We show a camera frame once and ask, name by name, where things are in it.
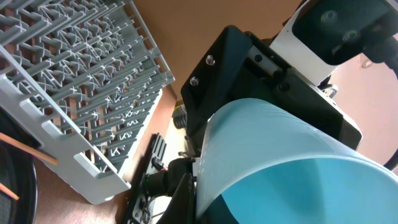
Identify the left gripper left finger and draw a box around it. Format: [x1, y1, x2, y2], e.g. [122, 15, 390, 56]
[157, 174, 195, 224]

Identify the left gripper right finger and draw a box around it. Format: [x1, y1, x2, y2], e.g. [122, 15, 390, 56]
[181, 26, 363, 149]

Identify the blue plastic cup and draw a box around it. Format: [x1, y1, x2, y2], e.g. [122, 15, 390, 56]
[196, 98, 397, 223]

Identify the wooden chopstick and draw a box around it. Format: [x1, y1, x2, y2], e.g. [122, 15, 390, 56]
[1, 133, 58, 165]
[0, 184, 19, 200]

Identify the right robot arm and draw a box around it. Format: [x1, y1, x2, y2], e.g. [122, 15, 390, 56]
[121, 133, 198, 224]

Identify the grey dishwasher rack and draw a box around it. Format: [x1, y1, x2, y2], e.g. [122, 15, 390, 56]
[1, 0, 175, 204]

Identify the round black tray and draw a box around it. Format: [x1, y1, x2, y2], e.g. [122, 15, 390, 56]
[0, 108, 39, 224]

